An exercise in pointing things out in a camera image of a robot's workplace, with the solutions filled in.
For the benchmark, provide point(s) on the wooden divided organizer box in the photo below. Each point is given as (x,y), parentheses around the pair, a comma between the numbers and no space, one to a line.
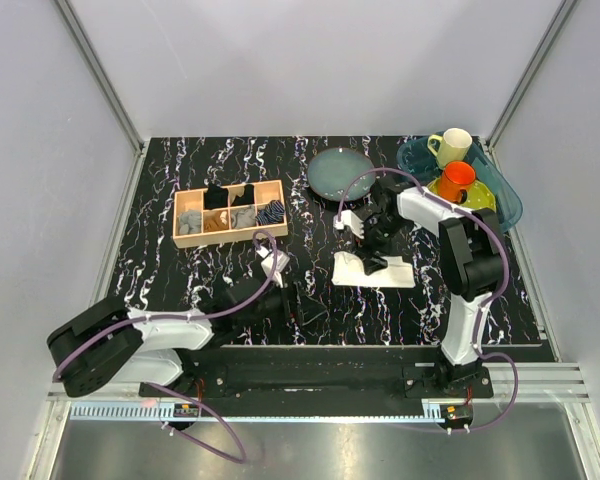
(265,191)

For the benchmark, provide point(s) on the white underwear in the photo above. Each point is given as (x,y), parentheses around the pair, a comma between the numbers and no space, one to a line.
(348,271)

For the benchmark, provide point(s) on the brown rolled cloth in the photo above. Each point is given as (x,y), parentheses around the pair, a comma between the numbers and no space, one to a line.
(216,220)

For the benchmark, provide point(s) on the grey rolled cloth left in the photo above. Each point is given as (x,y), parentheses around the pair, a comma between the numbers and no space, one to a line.
(190,222)

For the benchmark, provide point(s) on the pale yellow mug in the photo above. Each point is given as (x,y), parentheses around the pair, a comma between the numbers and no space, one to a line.
(451,146)

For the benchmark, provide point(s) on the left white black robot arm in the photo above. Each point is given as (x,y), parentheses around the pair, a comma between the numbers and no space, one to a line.
(112,342)

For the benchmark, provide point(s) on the blue-green ceramic plate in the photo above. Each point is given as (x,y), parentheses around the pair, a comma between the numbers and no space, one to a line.
(334,170)

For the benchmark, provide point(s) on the left connector box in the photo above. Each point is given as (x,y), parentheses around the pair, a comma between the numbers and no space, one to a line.
(187,409)

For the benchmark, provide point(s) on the grey rolled cloth middle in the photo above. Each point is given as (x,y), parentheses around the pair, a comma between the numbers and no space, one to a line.
(243,217)

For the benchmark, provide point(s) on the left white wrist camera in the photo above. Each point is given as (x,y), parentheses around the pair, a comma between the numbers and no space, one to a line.
(273,263)

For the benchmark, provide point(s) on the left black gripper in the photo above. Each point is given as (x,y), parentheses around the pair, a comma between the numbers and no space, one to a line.
(308,308)

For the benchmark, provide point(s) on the navy striped rolled cloth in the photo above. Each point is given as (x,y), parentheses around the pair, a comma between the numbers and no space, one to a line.
(270,214)

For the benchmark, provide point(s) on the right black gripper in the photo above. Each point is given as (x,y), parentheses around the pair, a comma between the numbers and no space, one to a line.
(367,250)

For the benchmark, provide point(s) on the grey rolled cloth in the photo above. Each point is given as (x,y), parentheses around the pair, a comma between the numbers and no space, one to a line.
(243,217)
(190,222)

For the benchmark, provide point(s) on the front aluminium rail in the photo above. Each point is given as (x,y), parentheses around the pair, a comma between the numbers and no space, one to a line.
(537,383)

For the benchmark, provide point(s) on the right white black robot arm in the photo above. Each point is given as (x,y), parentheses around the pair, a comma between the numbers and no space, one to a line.
(473,264)

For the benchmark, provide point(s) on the right connector box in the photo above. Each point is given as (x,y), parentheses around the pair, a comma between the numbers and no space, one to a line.
(457,416)

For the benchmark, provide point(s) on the right aluminium frame post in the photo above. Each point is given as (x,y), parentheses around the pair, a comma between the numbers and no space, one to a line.
(558,22)

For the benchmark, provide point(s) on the yellow-green dotted plate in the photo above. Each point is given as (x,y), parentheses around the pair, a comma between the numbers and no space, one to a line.
(479,196)

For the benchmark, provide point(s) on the aluminium frame post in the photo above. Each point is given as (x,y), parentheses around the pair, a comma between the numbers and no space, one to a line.
(558,22)
(87,51)

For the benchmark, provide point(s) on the small black rolled cloth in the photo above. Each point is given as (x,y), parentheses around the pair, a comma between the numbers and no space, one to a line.
(242,195)

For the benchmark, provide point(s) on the teal transparent plastic bin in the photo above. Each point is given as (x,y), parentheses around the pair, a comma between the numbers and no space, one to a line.
(414,157)

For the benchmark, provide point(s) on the left aluminium frame post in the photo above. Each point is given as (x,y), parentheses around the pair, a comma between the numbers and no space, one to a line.
(87,51)

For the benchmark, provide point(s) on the connector box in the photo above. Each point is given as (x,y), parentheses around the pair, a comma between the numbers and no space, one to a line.
(457,416)
(187,409)

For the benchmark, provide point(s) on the orange mug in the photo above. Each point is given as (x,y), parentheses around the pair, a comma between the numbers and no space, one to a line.
(455,182)

